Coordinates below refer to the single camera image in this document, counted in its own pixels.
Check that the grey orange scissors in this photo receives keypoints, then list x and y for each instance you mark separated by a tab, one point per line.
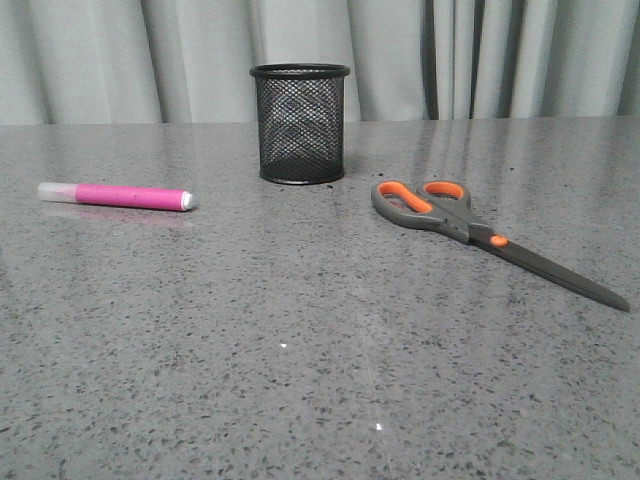
445	207

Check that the pink marker pen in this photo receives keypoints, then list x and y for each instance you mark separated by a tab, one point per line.
117	196

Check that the black mesh pen cup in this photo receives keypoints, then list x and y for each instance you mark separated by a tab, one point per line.
300	110

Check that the grey curtain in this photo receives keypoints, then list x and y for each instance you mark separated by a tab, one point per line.
86	62

